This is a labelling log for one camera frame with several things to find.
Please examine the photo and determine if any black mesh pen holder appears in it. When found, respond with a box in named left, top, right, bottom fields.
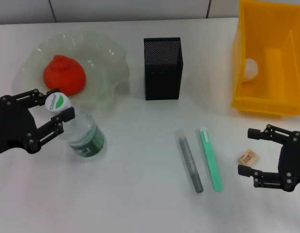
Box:
left=143, top=36, right=184, bottom=101

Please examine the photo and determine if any yellow plastic bin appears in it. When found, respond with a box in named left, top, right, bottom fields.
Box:
left=230, top=0, right=300, bottom=118

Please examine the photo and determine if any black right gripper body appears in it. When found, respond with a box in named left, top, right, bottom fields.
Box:
left=276, top=131, right=300, bottom=194

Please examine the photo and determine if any beige eraser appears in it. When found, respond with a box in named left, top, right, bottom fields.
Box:
left=237, top=148, right=259, bottom=166

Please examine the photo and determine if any grey pen clear cap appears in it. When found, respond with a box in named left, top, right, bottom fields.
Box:
left=174, top=129, right=205, bottom=194

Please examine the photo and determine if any clear water bottle green label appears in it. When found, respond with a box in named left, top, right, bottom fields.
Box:
left=45, top=91, right=108, bottom=159

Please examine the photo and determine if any white paper ball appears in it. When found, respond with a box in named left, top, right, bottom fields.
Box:
left=243, top=58, right=259, bottom=83

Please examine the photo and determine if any orange fruit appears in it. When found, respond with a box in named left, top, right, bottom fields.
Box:
left=43, top=54, right=87, bottom=97

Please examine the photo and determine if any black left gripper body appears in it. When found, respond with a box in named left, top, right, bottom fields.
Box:
left=0, top=95, right=39, bottom=157

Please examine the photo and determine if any green pen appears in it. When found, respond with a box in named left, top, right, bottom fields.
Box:
left=198, top=126, right=224, bottom=193

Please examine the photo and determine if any green glass fruit plate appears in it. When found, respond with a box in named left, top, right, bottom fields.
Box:
left=10, top=31, right=130, bottom=114

